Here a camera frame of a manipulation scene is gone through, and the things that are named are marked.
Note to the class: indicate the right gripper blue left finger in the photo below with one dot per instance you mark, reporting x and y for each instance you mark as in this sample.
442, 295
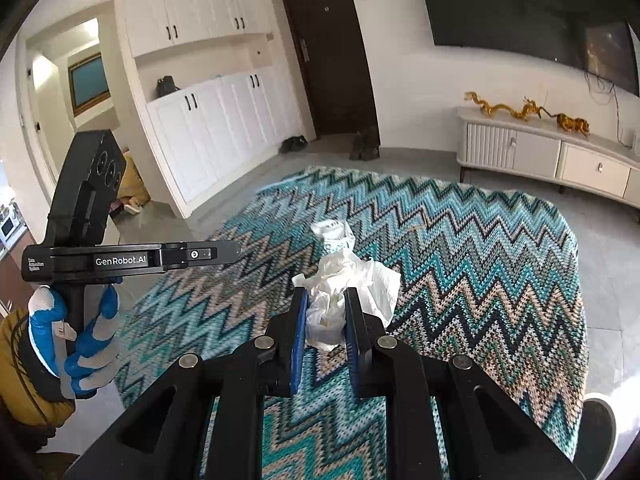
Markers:
297, 317

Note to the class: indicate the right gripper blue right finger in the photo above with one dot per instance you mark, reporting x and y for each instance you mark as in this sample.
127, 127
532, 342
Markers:
361, 333

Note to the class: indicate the yellow jacket forearm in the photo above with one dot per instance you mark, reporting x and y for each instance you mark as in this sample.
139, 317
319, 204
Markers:
28, 391

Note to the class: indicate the blue white gloved left hand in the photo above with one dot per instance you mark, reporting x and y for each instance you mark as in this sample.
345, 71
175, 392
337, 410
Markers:
82, 360

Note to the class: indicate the white green-print plastic bag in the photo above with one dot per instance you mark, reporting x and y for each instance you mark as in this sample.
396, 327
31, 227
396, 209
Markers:
334, 236

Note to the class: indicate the teal zigzag rug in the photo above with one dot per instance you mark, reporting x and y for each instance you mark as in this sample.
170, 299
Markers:
489, 274

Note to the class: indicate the black shoes pair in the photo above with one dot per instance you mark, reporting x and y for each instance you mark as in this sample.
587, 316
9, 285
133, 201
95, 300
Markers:
293, 144

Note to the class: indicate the brown boots pair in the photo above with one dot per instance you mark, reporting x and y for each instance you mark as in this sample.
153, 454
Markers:
366, 145

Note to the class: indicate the framed teal picture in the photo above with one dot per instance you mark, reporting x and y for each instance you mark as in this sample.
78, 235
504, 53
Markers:
88, 84

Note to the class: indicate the white lower shoe cabinet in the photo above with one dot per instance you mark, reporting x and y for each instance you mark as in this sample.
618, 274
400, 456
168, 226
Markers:
209, 134

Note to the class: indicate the black handbag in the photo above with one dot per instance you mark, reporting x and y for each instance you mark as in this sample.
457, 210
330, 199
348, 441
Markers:
165, 86

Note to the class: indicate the dark brown entrance door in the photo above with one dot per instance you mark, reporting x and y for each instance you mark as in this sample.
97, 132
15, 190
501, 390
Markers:
329, 46

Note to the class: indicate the golden dragon figurine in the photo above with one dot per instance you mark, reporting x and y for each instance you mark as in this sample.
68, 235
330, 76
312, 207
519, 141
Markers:
529, 108

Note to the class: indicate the white TV cabinet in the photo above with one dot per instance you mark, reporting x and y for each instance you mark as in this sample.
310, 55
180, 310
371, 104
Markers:
543, 151

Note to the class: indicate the golden tiger figurine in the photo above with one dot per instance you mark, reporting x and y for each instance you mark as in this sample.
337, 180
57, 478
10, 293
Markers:
568, 124

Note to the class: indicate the white upper wall cabinet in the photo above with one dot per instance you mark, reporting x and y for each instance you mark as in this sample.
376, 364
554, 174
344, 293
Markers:
154, 25

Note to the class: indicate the large black wall television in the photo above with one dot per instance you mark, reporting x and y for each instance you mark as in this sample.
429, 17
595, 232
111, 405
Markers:
595, 36

